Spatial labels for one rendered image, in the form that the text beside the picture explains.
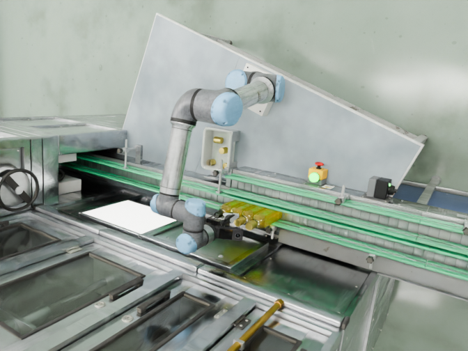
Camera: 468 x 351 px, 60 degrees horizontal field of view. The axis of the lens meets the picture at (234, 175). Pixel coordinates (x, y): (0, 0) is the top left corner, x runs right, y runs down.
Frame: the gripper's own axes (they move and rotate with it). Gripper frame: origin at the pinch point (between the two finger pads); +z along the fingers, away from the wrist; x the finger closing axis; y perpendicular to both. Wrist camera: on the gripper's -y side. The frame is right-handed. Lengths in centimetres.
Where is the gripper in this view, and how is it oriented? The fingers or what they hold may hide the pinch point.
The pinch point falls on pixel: (237, 222)
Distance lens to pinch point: 172.6
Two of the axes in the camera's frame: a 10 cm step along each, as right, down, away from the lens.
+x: -1.0, 9.7, 2.3
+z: 5.1, -1.5, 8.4
